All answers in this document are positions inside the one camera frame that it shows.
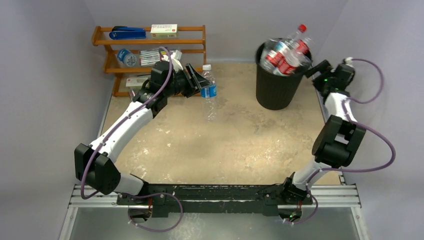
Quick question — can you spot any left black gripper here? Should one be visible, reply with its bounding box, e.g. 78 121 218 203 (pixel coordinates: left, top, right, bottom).
164 64 212 98

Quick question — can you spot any blue label clear bottle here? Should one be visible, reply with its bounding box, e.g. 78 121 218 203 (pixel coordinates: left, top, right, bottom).
200 64 217 121

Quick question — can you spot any red label bottle red cap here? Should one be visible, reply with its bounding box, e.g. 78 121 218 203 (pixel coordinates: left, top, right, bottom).
287 24 308 46

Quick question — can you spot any black ribbed waste bin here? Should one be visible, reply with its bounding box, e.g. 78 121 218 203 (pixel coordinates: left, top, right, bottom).
255 43 312 111

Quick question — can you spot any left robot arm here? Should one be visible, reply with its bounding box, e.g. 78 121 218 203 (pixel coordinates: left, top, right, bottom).
74 61 212 205

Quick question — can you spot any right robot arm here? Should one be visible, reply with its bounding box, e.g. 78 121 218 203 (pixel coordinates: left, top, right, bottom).
280 57 366 204

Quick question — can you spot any pack of coloured markers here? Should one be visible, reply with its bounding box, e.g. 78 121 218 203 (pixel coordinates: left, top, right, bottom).
139 47 171 67

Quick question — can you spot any white stapler on bottom shelf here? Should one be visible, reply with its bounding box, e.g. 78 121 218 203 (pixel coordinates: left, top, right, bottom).
125 74 151 90

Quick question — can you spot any white and red box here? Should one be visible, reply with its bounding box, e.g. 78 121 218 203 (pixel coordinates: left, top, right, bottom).
150 24 178 39

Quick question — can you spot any wooden three-tier shelf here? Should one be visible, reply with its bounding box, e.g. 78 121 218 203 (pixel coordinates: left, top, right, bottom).
91 25 207 97

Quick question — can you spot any blue stapler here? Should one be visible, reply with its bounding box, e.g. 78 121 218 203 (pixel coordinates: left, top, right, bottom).
109 26 147 40

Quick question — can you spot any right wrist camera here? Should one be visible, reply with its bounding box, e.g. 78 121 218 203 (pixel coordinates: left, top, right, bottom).
342 57 354 68

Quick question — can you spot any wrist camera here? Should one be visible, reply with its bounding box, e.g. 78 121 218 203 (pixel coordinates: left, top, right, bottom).
342 57 354 68
160 49 184 72

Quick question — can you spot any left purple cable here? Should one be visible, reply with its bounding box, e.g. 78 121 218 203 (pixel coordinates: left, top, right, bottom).
80 46 174 201

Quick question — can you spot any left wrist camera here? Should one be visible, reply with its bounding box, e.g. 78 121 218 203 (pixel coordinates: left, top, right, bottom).
160 49 184 72

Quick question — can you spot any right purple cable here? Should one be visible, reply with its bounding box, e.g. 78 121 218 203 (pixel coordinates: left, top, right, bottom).
298 58 397 225

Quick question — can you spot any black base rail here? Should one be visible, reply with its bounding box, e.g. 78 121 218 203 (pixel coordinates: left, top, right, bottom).
117 183 313 218

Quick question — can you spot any aluminium frame rail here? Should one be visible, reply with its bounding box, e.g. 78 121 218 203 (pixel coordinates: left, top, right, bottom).
59 184 369 240

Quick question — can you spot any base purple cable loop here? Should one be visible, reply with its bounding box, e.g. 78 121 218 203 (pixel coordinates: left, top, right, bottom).
127 190 184 233

